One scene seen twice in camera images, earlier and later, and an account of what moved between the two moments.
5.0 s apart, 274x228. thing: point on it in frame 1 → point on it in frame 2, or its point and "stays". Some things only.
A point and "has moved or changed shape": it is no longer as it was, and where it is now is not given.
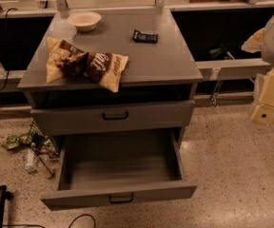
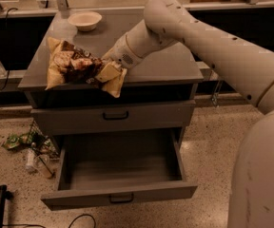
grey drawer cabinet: (157, 94) stays
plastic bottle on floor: (29, 165) stays
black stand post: (3, 195) stays
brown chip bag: (68, 61) has moved or changed shape
